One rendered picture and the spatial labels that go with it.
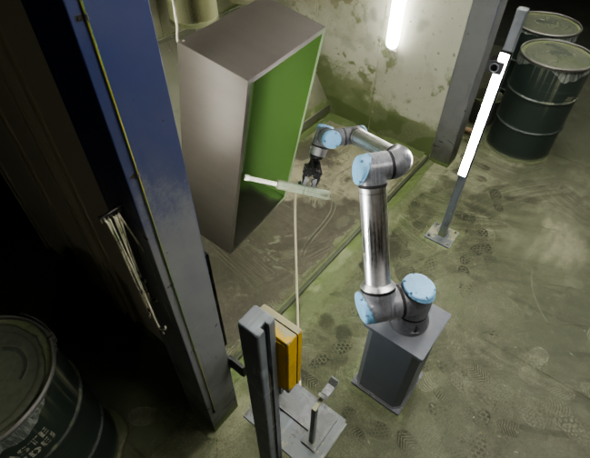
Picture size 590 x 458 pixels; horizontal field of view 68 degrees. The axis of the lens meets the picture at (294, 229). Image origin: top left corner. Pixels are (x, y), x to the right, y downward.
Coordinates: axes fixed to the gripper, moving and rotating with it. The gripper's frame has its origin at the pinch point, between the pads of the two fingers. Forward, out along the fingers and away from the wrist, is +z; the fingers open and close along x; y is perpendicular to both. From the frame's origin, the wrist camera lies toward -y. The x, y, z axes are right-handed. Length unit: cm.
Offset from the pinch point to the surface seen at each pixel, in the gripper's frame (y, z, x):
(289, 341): -143, 5, 45
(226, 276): 48, 81, 20
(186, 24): 101, -69, 78
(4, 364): -63, 81, 120
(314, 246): 57, 50, -39
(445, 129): 108, -57, -141
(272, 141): 40.2, -16.9, 16.6
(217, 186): -6.1, 7.2, 48.9
